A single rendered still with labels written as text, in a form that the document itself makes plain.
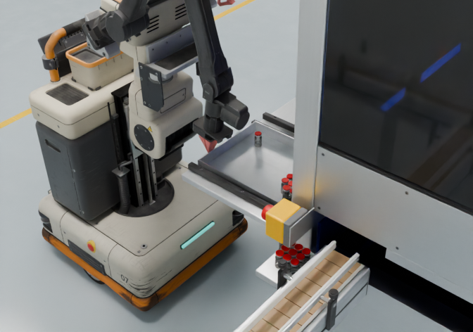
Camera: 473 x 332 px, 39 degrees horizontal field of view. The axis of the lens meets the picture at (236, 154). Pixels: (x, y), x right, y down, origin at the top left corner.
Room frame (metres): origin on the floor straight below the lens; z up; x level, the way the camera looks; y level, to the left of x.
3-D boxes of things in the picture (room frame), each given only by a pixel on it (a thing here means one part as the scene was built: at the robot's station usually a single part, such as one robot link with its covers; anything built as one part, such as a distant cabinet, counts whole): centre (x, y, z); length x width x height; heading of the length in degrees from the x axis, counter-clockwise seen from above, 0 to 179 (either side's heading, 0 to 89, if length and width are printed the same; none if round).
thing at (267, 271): (1.11, -0.13, 0.87); 0.14 x 0.13 x 0.02; 48
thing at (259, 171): (1.49, -0.10, 0.90); 0.34 x 0.26 x 0.04; 48
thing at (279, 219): (1.15, -0.11, 0.99); 0.08 x 0.07 x 0.07; 48
